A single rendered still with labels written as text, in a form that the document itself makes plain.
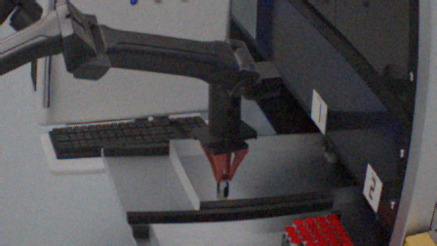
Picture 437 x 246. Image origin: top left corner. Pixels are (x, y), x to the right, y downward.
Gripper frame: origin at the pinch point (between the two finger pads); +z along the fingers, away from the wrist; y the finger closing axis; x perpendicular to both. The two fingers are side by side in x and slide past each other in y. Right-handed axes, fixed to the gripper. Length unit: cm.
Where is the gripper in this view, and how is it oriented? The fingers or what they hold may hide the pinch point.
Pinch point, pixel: (223, 177)
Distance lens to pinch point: 197.7
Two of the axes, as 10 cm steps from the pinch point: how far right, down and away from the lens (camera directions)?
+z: -0.1, 9.1, 4.1
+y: 8.9, -1.8, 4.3
